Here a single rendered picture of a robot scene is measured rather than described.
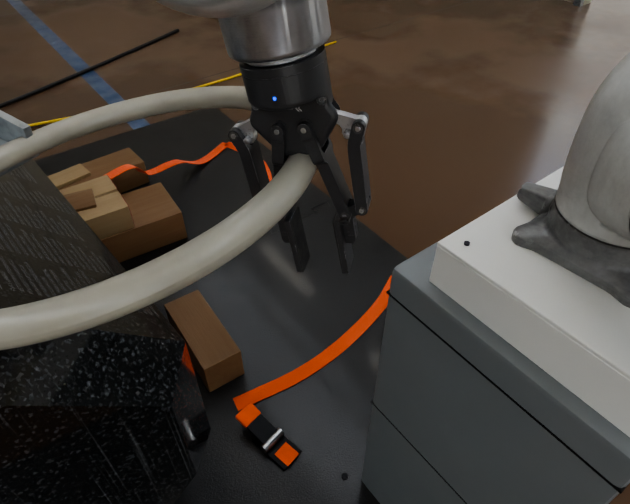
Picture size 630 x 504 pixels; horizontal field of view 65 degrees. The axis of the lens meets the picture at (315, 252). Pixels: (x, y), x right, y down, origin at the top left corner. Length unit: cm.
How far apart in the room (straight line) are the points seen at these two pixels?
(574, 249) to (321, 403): 100
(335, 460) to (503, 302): 88
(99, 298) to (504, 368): 52
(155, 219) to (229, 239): 160
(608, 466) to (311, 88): 55
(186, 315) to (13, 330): 124
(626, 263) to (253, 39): 52
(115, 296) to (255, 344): 130
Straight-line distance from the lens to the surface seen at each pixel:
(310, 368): 160
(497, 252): 73
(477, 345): 73
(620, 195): 63
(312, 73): 43
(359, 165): 47
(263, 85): 43
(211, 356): 151
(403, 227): 212
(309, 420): 151
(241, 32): 42
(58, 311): 40
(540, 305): 68
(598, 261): 72
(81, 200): 199
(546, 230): 75
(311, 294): 180
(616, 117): 64
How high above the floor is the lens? 135
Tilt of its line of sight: 43 degrees down
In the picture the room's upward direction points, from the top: straight up
